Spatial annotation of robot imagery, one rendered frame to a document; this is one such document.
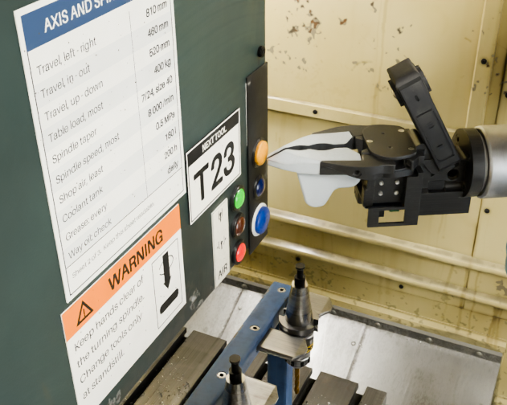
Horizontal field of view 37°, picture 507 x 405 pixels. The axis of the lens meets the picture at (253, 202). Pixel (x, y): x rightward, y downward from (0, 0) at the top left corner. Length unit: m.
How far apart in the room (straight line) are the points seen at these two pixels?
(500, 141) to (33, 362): 0.49
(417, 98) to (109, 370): 0.37
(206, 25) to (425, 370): 1.24
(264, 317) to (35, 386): 0.71
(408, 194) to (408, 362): 1.01
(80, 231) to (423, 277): 1.21
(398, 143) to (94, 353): 0.37
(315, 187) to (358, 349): 1.03
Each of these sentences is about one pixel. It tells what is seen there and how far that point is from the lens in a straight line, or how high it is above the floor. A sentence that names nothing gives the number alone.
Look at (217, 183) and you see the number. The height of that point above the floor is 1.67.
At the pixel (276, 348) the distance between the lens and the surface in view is 1.17.
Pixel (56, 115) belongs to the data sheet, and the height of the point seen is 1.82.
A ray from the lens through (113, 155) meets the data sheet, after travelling 0.53.
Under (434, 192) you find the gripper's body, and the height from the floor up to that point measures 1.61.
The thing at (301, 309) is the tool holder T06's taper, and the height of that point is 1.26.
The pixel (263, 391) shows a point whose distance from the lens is 1.10.
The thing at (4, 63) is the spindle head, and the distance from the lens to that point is 0.43.
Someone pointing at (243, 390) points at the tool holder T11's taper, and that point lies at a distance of 1.01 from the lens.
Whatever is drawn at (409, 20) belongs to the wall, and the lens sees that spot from 1.41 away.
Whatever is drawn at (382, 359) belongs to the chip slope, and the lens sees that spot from 1.74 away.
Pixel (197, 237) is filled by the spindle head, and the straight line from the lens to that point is 0.67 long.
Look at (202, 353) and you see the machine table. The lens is 1.62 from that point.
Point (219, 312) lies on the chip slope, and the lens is 1.85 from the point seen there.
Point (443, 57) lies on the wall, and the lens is 1.42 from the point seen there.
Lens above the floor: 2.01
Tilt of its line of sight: 32 degrees down
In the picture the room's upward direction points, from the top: 1 degrees counter-clockwise
